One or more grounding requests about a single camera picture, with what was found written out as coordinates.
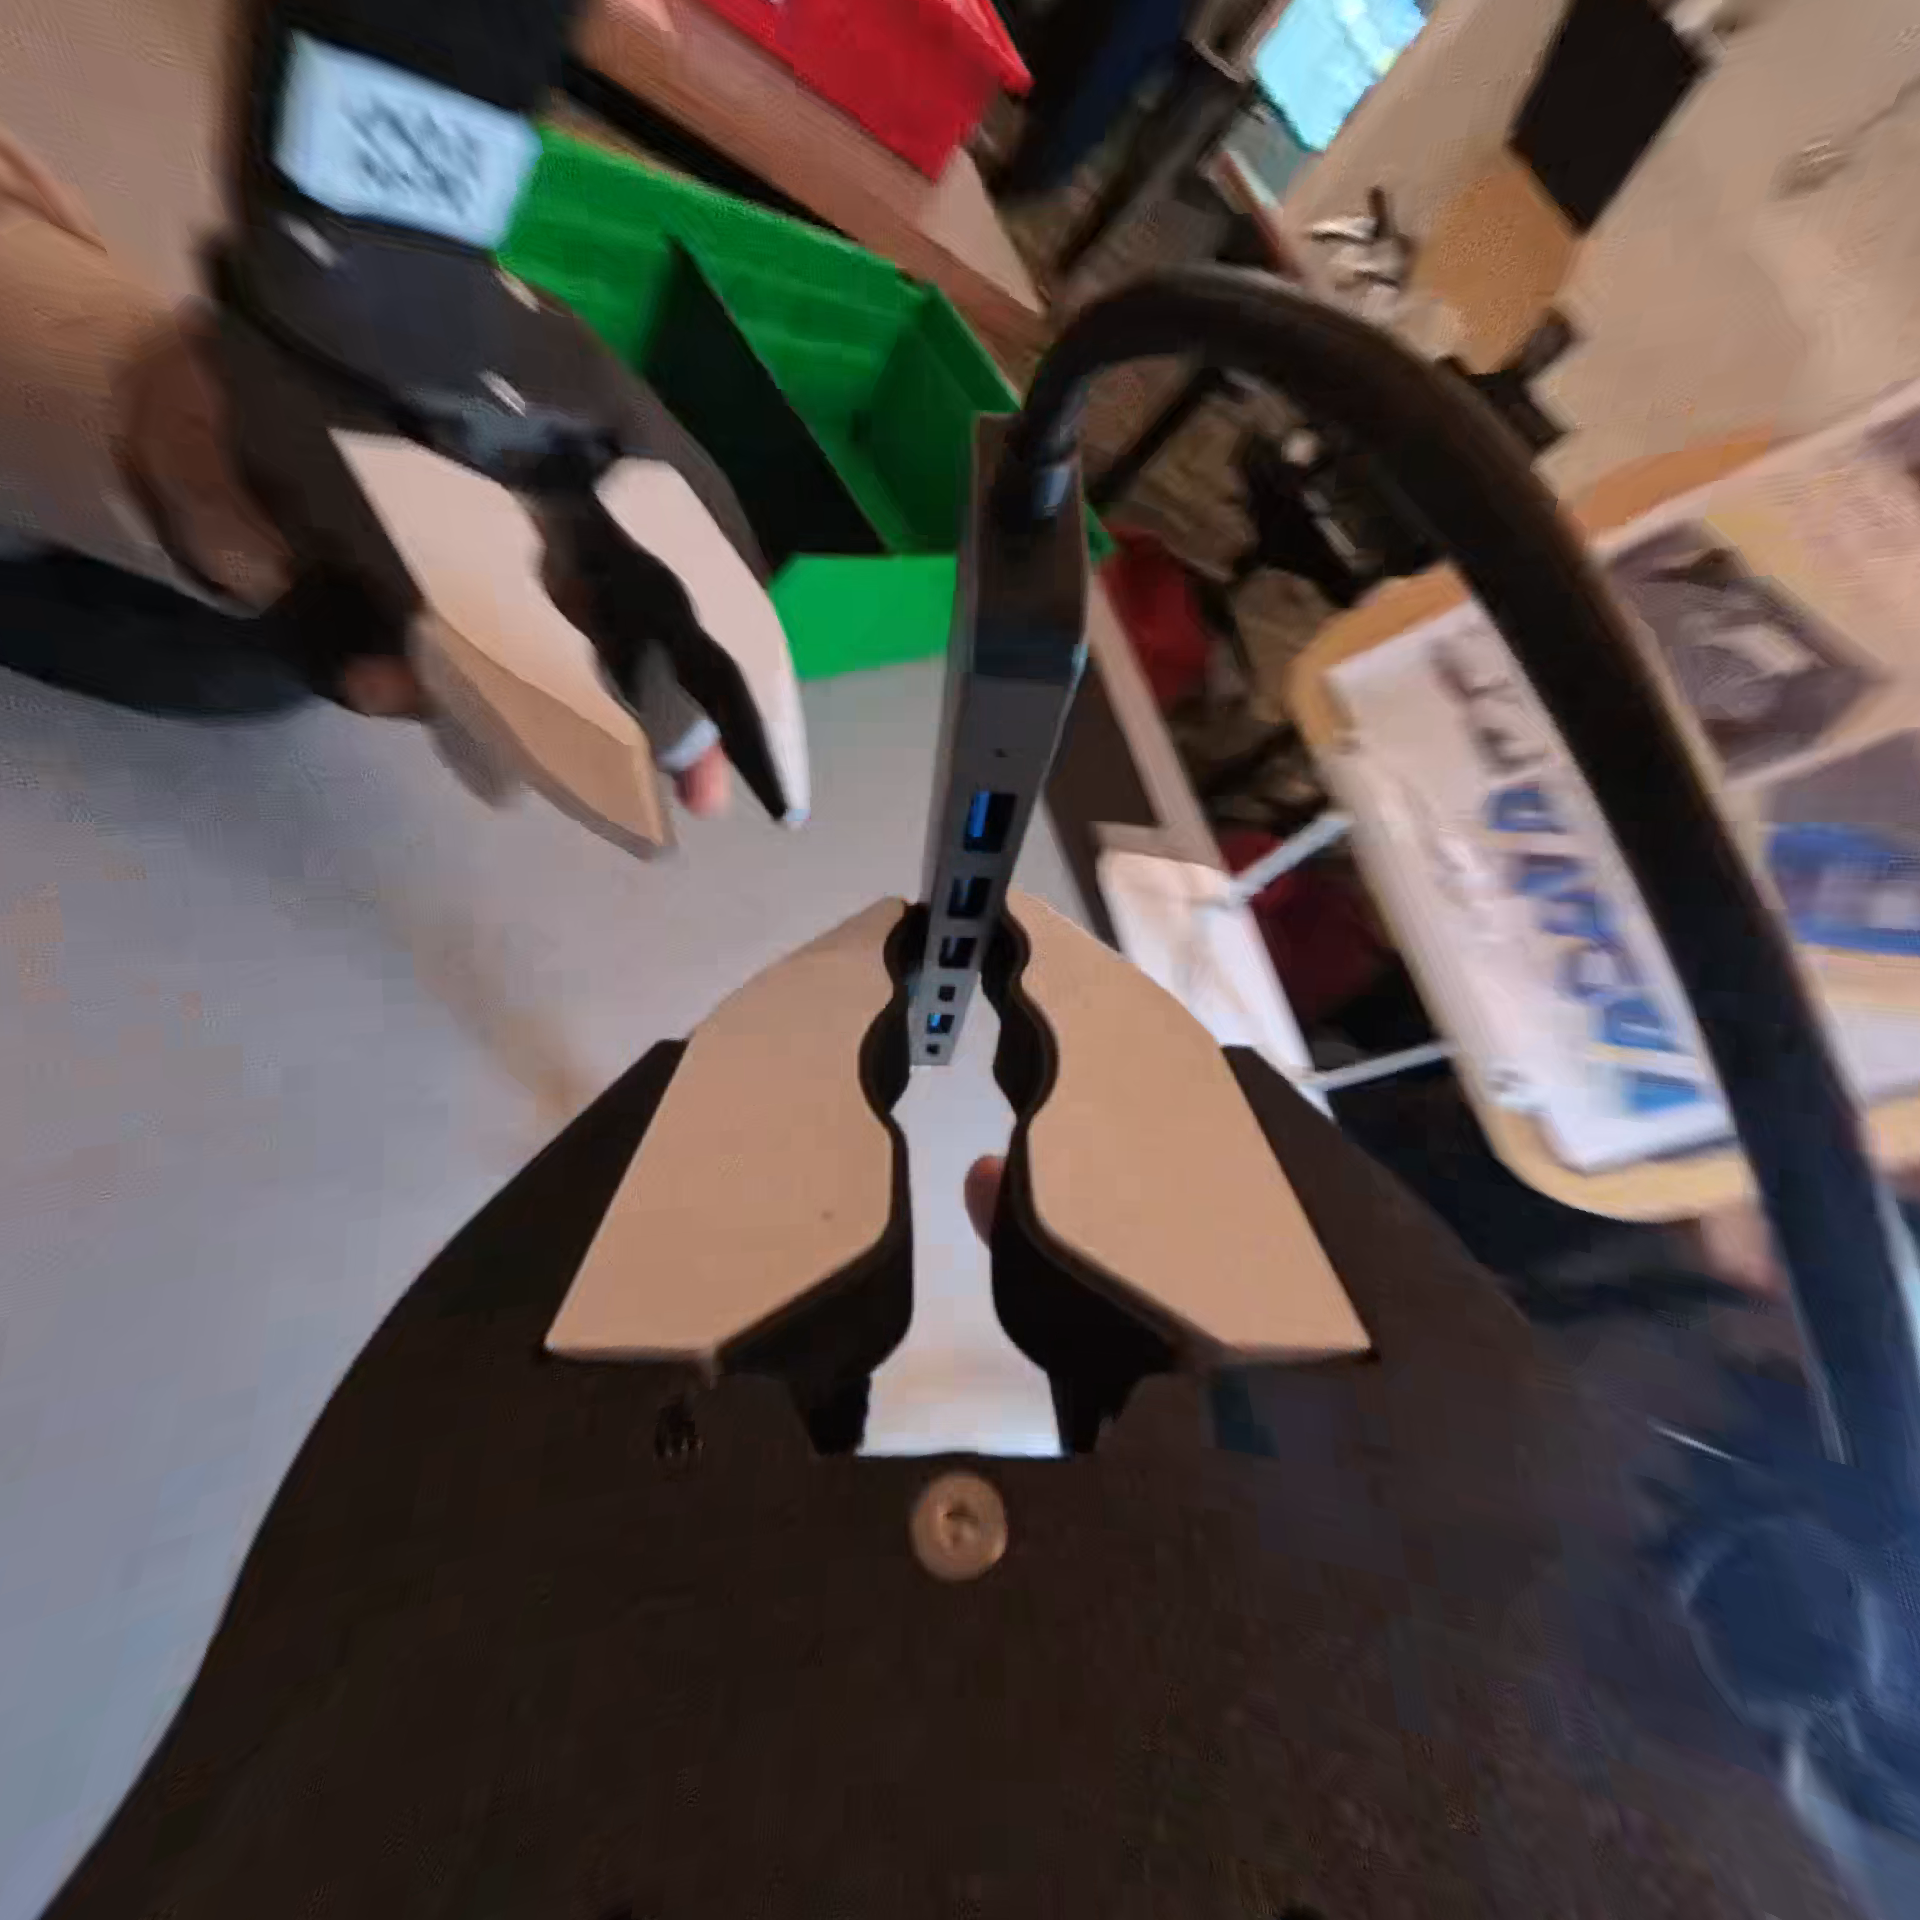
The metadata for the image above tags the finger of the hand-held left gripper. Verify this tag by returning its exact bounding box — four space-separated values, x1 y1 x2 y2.
563 454 815 829
328 429 674 862

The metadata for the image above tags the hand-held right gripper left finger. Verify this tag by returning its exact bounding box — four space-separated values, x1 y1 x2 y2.
543 898 918 1453

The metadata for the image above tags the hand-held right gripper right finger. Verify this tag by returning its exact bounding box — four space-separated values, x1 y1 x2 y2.
986 894 1373 1453

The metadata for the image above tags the slim black USB hub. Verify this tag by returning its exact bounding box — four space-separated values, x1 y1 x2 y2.
905 412 1093 1070

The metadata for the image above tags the green plastic bin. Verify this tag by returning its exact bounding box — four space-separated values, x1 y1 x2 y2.
494 127 1119 684

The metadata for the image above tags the black cable with brown plug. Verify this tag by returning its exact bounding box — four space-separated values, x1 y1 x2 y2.
1003 266 1920 1501

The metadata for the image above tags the person's left forearm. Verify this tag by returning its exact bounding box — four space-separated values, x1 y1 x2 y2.
0 0 257 578

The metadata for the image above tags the person's left hand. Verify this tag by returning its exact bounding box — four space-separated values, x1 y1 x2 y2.
120 322 738 820

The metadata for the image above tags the black divider panel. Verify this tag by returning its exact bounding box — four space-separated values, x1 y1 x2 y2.
644 239 890 570

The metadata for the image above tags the red ribbed plastic bin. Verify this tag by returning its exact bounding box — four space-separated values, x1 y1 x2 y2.
706 0 1036 185

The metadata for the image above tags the tan flat panel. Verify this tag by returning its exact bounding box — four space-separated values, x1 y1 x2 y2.
1415 163 1582 379

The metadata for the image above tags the black flat panel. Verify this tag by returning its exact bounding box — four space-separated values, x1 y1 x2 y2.
1504 0 1709 230

